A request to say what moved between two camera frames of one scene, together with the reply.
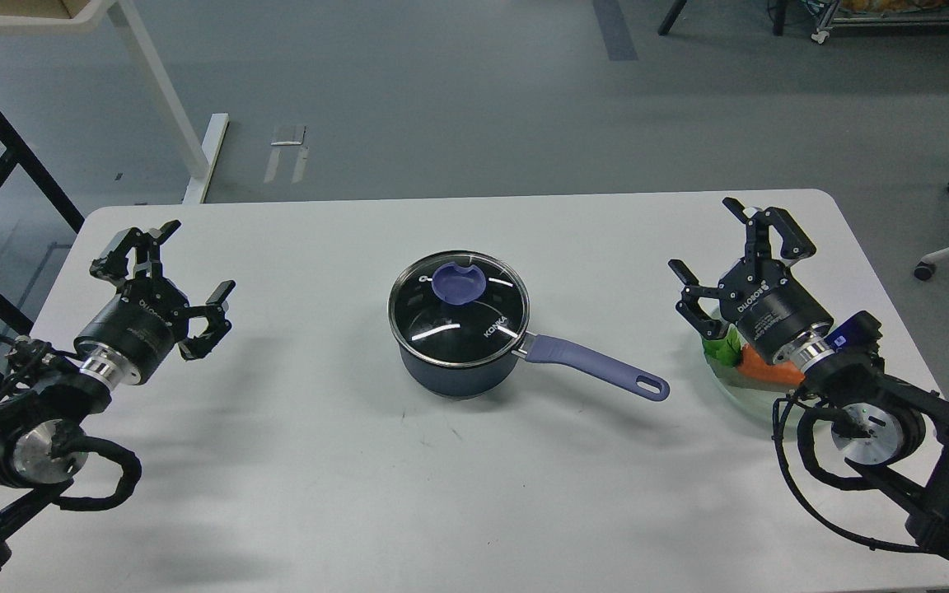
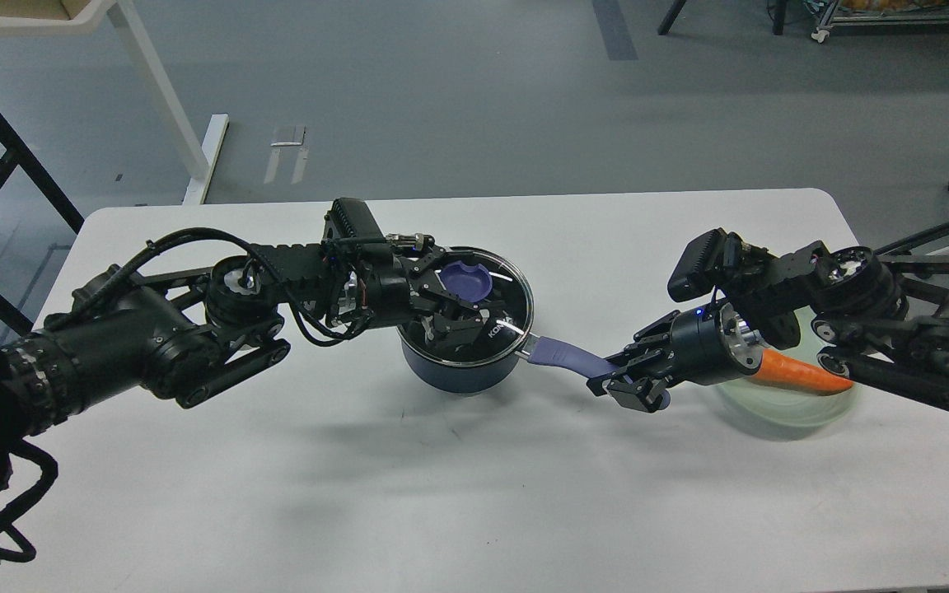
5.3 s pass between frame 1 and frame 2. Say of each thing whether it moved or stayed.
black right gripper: moved
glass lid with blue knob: stayed
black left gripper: moved
